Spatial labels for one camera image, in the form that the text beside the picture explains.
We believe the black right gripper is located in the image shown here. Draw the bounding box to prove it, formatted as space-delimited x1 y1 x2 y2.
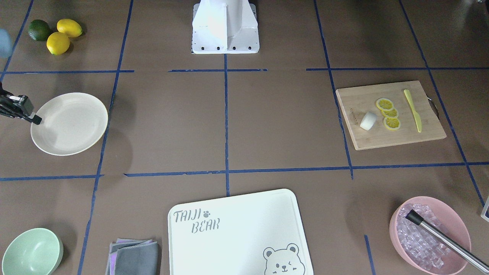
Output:
0 84 42 125

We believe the cream round plate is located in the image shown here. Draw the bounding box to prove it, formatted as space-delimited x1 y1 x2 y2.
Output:
30 92 108 155

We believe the white steamed bun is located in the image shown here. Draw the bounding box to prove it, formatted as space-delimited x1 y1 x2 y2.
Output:
360 112 377 131

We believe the cream bear tray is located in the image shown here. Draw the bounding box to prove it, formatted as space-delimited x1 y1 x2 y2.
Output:
168 189 314 275

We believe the yellow lemon near lime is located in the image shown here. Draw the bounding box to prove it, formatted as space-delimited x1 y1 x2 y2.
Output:
47 32 70 56

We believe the green lime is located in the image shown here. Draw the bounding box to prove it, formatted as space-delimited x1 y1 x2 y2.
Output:
28 19 52 41

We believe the yellow lemon far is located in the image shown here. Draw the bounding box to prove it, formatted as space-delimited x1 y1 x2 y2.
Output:
57 18 83 38

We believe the green bowl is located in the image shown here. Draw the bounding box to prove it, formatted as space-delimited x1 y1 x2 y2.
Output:
2 228 63 275

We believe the grey folded cloth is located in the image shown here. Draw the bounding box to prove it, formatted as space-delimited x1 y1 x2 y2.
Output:
105 239 159 275

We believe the bamboo cutting board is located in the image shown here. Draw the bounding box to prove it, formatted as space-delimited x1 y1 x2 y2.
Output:
336 81 447 151

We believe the lemon slice top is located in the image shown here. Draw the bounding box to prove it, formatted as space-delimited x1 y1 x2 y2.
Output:
376 98 394 112

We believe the lemon slice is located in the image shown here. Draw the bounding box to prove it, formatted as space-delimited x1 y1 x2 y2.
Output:
381 108 398 120
376 98 394 112
383 117 401 131

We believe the lemon slice bottom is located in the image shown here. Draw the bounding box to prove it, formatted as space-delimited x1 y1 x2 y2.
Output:
383 117 401 131

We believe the lemon slice middle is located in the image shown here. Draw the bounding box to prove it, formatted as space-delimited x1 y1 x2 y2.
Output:
381 108 398 120

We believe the yellow plastic knife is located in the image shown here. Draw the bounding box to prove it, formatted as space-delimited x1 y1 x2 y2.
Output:
403 89 423 133

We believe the pink bowl with ice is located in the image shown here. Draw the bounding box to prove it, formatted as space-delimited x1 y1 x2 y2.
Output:
389 196 471 275

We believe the cup rack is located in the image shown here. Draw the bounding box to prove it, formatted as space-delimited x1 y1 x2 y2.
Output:
480 197 489 222

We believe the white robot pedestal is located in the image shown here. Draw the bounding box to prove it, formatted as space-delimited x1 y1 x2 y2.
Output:
191 0 260 54

